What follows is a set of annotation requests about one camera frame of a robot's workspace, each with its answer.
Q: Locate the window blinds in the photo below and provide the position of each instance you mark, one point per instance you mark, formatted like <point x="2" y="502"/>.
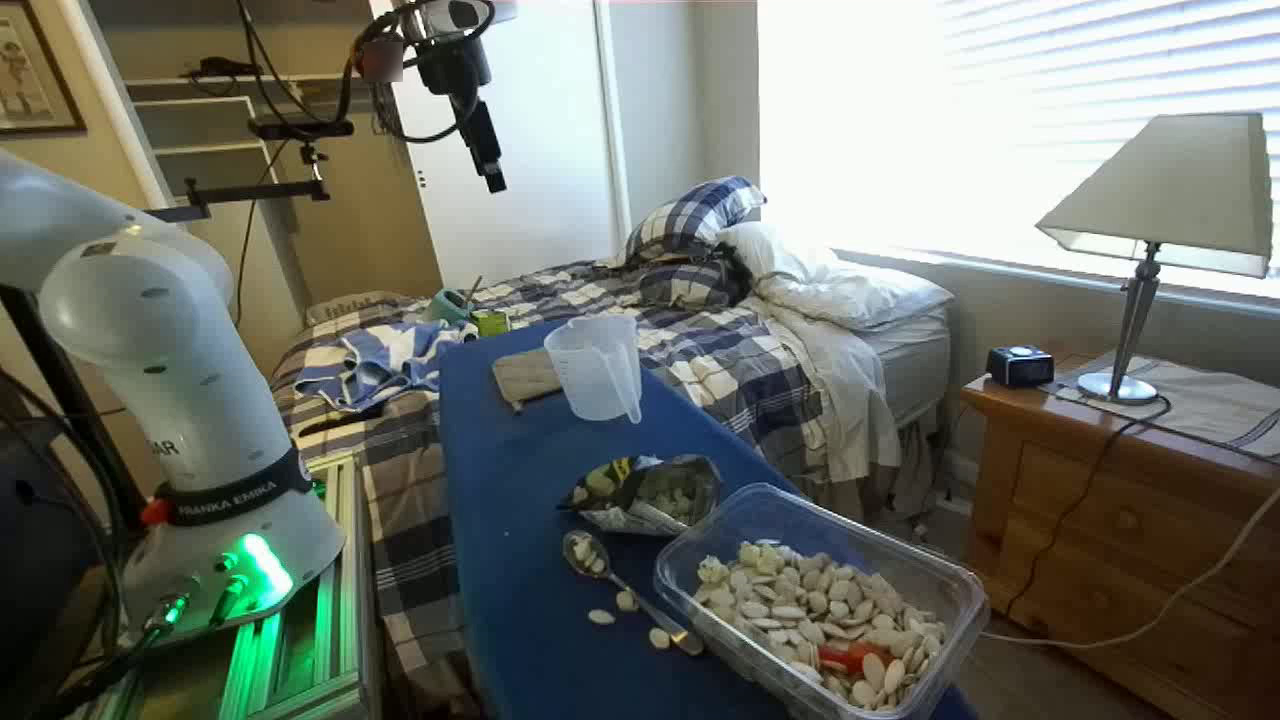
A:
<point x="954" y="126"/>

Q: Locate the white pillow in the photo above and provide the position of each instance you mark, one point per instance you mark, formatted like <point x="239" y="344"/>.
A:
<point x="821" y="285"/>

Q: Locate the plaid pillow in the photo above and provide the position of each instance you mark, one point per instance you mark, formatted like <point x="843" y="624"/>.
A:
<point x="688" y="225"/>

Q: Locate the bed with plaid blanket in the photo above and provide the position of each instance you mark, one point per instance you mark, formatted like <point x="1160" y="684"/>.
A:
<point x="843" y="414"/>

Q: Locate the grey potholder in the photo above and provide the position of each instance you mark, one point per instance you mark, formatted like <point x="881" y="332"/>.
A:
<point x="524" y="379"/>

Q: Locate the blue ironing board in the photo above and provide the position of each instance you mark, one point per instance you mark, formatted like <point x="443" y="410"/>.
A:
<point x="524" y="613"/>

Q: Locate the framed wall picture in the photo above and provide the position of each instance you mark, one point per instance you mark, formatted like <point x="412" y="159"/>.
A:
<point x="34" y="95"/>

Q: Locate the crumpled snack bag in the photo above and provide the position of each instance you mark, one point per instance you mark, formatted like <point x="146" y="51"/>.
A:
<point x="645" y="495"/>

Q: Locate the table lamp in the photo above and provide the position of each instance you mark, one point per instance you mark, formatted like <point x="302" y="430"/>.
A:
<point x="1186" y="191"/>

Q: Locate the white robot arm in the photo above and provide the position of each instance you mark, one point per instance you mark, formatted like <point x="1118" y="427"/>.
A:
<point x="239" y="527"/>

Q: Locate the black alarm clock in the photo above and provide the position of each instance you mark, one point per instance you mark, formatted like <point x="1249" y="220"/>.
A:
<point x="1021" y="365"/>

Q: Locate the clear plastic container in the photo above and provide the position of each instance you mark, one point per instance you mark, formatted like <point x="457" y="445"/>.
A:
<point x="825" y="613"/>

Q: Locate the clear plastic jar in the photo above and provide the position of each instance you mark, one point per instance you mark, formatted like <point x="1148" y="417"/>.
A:
<point x="599" y="365"/>

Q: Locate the metal robot base stand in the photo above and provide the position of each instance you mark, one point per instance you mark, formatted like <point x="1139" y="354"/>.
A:
<point x="311" y="661"/>

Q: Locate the wooden nightstand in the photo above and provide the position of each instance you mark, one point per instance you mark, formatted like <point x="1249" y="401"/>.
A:
<point x="1148" y="557"/>

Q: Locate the metal spoon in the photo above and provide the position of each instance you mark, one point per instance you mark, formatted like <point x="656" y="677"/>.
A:
<point x="591" y="557"/>

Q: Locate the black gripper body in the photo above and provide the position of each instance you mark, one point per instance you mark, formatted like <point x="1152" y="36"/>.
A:
<point x="454" y="67"/>

